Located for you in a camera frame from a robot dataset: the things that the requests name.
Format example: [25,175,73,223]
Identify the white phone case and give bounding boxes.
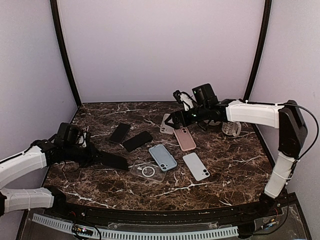
[159,113,174,135]

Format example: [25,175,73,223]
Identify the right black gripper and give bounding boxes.
[165,104,209,129]

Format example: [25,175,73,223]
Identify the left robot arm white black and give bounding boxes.
[0,122,102,218]

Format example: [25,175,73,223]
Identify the phone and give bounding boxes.
[108,123,131,144]
[100,151,129,171]
[182,152,210,182]

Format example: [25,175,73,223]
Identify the pink phone case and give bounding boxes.
[173,127,197,152]

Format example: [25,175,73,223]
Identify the black frame post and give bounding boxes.
[243,0,272,100]
[49,0,82,108]

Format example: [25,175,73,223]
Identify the white slotted cable duct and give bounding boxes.
[32,213,239,240]

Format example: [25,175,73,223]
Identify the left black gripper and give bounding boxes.
[63,141,105,168]

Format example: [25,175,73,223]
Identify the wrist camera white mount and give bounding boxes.
[173,90,196,111]
[78,131,91,148]

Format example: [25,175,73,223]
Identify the left black frame post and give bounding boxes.
[49,0,82,108]

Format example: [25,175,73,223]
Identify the right black frame post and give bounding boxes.
[243,0,272,100]

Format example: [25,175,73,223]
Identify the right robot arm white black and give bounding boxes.
[164,83,308,217]

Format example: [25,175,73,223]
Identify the light blue phone case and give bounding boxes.
[148,144,178,172]

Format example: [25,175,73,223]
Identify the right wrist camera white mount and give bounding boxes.
[173,90,196,111]

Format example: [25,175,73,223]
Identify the small green circuit board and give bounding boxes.
[71,224,94,237]

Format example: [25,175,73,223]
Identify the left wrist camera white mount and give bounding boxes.
[78,131,91,148]

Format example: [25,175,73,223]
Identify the white patterned mug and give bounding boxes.
[221,122,242,137]

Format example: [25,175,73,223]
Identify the black front rail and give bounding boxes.
[44,199,283,226]

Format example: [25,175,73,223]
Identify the clear magsafe phone case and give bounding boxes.
[129,160,167,183]

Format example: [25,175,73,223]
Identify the black smartphone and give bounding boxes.
[122,131,153,152]

